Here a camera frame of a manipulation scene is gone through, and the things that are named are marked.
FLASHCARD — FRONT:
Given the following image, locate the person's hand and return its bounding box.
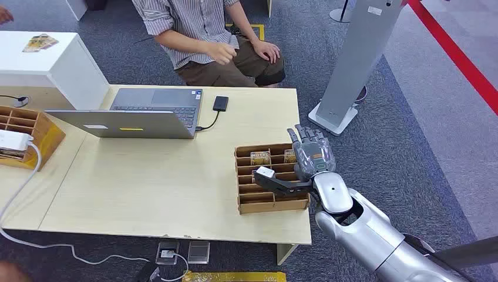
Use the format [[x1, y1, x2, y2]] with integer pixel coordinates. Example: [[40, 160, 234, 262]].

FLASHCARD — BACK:
[[0, 5, 15, 25]]

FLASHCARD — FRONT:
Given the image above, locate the person's right hand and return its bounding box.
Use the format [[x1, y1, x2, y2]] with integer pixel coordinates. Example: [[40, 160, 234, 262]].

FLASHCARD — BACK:
[[205, 41, 238, 66]]

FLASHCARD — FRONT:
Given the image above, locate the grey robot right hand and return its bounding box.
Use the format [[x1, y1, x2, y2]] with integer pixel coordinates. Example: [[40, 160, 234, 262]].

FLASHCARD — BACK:
[[287, 124, 337, 183]]

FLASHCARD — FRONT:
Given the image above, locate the person's left hand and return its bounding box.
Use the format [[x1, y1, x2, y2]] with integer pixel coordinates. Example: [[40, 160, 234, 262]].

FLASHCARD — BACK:
[[252, 39, 281, 64]]

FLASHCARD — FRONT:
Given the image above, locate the person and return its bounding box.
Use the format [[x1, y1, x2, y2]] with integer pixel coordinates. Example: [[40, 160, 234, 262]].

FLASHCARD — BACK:
[[131, 0, 287, 88]]

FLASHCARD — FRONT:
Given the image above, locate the wooden card organizer with cards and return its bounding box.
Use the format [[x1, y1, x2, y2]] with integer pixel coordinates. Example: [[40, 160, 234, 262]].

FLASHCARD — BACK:
[[234, 143, 311, 215]]

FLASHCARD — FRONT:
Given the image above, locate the yellow floor tape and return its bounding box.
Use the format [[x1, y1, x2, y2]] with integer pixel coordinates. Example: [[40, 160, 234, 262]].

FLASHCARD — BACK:
[[226, 23, 265, 42]]

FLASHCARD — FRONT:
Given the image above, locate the stack of printed cards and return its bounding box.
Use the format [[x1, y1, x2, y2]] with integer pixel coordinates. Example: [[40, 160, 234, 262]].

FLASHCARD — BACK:
[[22, 33, 60, 53]]

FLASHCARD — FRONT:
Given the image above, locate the black external drive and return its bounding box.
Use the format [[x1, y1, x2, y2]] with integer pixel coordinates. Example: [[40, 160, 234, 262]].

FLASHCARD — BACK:
[[212, 95, 230, 113]]

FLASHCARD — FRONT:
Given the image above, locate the white furniture piece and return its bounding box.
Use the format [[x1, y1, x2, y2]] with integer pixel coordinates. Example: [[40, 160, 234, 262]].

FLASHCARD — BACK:
[[65, 0, 89, 21]]

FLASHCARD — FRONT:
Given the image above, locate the white cabinet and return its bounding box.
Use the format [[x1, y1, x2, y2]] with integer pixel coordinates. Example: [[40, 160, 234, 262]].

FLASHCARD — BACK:
[[0, 31, 111, 111]]

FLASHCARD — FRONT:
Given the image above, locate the round stanchion base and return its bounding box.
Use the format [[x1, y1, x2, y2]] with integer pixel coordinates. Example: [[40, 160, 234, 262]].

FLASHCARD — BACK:
[[329, 0, 354, 24]]

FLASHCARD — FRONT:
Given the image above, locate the grey kiosk stand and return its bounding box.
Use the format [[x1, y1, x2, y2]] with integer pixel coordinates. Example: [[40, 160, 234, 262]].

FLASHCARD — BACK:
[[308, 0, 406, 136]]

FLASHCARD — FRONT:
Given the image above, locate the grey laptop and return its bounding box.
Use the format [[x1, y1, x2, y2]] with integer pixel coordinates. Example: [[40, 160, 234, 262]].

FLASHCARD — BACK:
[[45, 88, 204, 140]]

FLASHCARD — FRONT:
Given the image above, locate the pale wooden desk leg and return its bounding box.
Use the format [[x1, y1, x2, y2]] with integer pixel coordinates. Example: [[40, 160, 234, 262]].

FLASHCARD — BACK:
[[276, 243, 299, 267]]

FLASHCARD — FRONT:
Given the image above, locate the wooden organizer with yellow side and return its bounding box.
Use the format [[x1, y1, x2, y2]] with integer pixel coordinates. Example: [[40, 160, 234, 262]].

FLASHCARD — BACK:
[[0, 105, 66, 172]]

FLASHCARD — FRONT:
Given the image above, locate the white power adapter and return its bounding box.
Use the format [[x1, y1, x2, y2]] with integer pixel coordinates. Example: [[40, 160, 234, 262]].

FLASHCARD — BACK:
[[0, 129, 35, 152]]

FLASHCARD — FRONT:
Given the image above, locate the yellow wrapped package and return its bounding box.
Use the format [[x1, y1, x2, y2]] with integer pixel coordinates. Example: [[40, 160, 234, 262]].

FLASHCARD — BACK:
[[181, 270, 288, 282]]

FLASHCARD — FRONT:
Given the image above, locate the metal floor socket plate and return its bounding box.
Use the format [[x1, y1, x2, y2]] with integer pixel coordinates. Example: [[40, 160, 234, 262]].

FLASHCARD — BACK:
[[187, 240, 211, 265]]

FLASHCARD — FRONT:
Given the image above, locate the red barrier belt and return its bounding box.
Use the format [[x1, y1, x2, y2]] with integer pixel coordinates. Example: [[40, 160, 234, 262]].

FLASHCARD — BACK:
[[406, 0, 498, 117]]

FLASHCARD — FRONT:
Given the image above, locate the floor socket box with plug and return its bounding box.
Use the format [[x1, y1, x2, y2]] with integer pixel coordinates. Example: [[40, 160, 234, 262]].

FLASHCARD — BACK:
[[155, 240, 181, 266]]

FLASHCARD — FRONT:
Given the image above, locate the blurry reddish object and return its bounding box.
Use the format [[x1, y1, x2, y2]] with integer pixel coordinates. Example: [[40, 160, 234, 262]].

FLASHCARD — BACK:
[[0, 260, 33, 282]]

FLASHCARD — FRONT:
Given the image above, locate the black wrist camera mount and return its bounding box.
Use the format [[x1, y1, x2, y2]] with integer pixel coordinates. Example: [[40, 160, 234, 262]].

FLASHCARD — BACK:
[[253, 171, 314, 196]]

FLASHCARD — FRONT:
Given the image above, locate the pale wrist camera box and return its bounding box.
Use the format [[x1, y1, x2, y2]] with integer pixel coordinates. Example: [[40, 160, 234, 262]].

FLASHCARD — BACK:
[[254, 166, 276, 180]]

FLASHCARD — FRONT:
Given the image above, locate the black drive cable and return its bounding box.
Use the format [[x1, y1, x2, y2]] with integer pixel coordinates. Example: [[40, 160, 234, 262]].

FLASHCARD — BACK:
[[196, 110, 221, 132]]

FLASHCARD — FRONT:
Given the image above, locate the black cable with round base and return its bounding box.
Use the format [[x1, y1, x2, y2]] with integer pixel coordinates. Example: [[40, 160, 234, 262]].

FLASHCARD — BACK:
[[0, 94, 31, 109]]

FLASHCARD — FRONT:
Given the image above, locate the white power cable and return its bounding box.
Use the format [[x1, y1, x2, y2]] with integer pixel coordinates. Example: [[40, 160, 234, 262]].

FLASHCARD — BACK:
[[0, 142, 190, 282]]

